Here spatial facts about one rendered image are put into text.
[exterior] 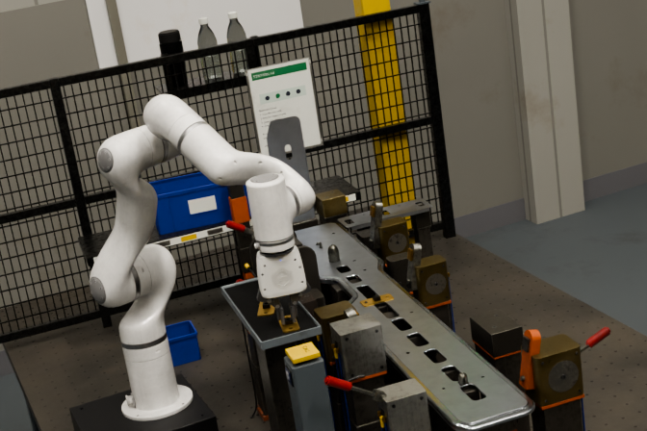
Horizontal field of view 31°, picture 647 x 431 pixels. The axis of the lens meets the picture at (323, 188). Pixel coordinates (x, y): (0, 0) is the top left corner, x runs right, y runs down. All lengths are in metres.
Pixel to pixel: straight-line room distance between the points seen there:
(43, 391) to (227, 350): 0.56
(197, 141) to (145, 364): 0.73
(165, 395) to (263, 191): 0.85
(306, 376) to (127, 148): 0.70
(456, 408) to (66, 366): 1.61
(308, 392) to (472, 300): 1.33
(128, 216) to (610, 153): 4.09
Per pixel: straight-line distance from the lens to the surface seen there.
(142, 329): 3.06
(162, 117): 2.66
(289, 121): 3.64
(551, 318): 3.57
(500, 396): 2.55
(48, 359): 3.87
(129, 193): 2.83
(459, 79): 5.98
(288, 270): 2.54
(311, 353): 2.47
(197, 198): 3.72
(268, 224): 2.49
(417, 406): 2.48
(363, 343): 2.67
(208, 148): 2.58
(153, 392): 3.12
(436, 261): 3.15
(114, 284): 2.97
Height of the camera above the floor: 2.23
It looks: 18 degrees down
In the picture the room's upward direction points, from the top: 9 degrees counter-clockwise
